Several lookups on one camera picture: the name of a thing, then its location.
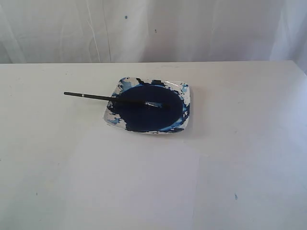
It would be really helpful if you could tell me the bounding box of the white plate with blue paint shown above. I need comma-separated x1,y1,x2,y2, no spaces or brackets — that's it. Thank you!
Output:
103,77,191,134

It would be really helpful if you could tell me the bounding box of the black paintbrush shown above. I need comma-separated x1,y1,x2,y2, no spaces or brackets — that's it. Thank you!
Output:
63,92,170,109

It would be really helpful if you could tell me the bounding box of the white backdrop curtain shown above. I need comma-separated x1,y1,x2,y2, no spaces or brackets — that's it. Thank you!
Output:
0,0,307,64

